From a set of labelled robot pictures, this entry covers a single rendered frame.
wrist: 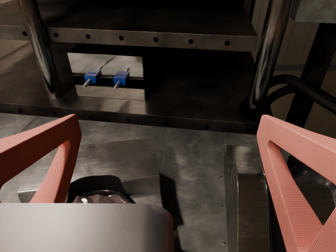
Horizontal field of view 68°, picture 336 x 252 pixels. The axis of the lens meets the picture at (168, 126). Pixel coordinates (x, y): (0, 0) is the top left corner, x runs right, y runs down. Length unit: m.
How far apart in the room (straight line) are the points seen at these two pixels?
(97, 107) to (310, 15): 0.76
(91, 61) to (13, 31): 0.29
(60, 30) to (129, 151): 0.55
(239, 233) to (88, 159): 0.32
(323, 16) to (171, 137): 0.59
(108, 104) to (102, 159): 0.44
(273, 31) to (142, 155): 0.50
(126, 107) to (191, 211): 0.49
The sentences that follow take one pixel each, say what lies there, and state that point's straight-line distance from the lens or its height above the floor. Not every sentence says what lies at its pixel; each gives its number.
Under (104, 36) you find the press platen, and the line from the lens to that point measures 0.90.
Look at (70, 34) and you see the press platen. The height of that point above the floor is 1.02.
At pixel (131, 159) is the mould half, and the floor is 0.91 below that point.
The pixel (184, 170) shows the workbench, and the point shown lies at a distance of 0.65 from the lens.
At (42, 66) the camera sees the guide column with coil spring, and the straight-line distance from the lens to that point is 1.00.
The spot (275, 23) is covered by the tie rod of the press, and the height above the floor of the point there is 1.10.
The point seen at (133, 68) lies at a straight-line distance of 0.90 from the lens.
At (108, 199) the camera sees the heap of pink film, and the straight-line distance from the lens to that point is 0.49.
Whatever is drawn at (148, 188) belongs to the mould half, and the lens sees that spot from 0.51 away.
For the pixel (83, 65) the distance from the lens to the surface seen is 0.96.
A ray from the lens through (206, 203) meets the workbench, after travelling 0.59.
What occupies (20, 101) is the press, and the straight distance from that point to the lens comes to 1.09.
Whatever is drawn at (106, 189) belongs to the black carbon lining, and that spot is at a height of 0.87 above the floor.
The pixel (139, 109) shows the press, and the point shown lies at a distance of 0.91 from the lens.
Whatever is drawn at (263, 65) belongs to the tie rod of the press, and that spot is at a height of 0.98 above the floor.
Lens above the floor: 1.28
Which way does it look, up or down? 37 degrees down
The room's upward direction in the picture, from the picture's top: straight up
